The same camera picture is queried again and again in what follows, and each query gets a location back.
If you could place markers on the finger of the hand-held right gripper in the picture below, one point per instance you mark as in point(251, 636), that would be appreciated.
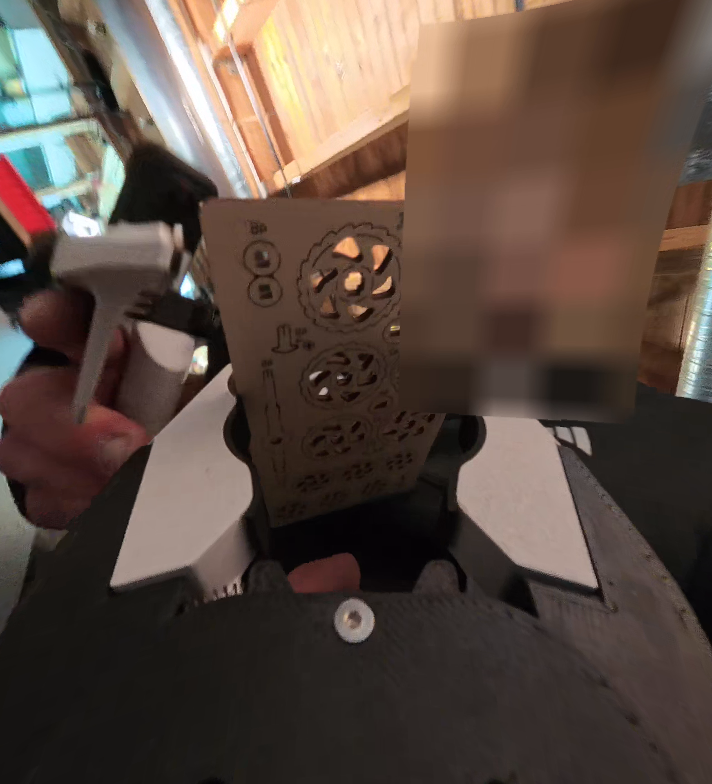
point(117, 251)

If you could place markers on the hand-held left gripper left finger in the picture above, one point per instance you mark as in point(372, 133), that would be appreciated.
point(184, 490)

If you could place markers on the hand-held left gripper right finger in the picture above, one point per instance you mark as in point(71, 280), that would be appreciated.
point(527, 502)

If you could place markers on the wooden parts sheet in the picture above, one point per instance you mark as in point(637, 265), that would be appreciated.
point(233, 367)

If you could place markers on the person's right hand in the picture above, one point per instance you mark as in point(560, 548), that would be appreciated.
point(55, 441)

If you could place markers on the person's left hand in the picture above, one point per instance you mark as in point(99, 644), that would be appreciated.
point(325, 576)

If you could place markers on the red panel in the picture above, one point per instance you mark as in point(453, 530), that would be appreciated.
point(16, 196)

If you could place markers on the grey metal pipe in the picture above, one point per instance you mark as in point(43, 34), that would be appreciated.
point(166, 79)

